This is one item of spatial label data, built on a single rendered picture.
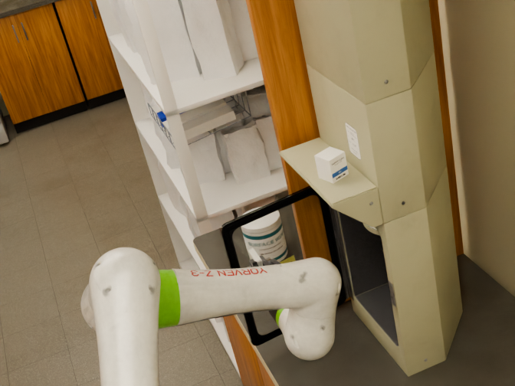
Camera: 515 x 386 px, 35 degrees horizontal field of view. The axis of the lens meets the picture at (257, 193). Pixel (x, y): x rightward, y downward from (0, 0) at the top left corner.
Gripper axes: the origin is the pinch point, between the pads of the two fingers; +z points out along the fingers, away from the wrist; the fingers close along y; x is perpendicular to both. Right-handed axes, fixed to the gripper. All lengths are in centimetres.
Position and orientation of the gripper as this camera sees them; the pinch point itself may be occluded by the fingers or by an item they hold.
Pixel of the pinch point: (255, 260)
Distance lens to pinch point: 208.7
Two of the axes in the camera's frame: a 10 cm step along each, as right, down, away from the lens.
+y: -9.2, 3.4, -2.1
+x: 2.1, 8.5, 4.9
